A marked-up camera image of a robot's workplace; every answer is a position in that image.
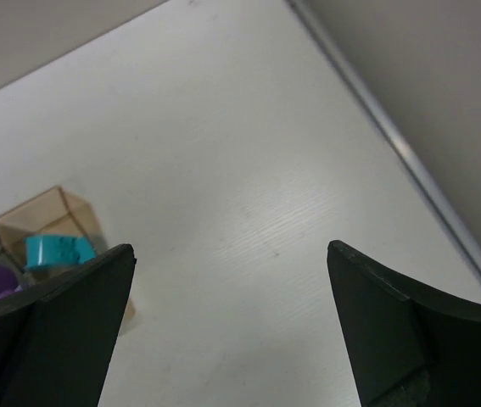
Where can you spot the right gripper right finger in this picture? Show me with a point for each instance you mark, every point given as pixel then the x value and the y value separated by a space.
pixel 409 344

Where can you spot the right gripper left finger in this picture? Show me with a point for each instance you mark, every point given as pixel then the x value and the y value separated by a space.
pixel 57 337

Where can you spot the metal table edge rail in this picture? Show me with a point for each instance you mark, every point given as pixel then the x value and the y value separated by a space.
pixel 425 183

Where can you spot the teal curved lego brick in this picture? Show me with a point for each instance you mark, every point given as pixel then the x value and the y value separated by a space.
pixel 49 251

